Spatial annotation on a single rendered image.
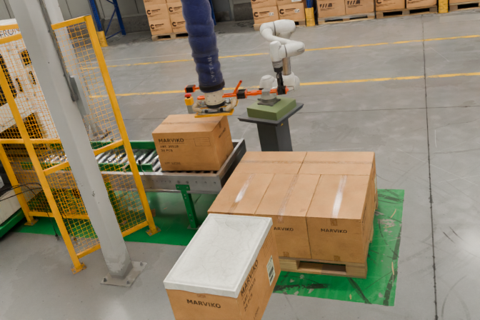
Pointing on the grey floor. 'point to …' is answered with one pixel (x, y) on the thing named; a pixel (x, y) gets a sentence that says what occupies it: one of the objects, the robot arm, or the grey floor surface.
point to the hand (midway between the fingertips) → (281, 89)
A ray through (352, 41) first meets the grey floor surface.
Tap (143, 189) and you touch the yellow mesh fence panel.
